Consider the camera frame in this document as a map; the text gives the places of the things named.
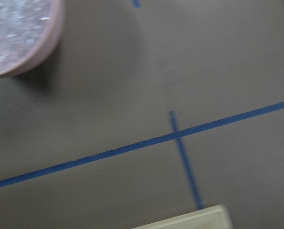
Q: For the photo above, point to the pink bowl of ice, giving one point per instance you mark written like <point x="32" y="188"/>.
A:
<point x="30" y="30"/>

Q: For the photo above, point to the bamboo cutting board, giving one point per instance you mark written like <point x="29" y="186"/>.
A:
<point x="215" y="217"/>

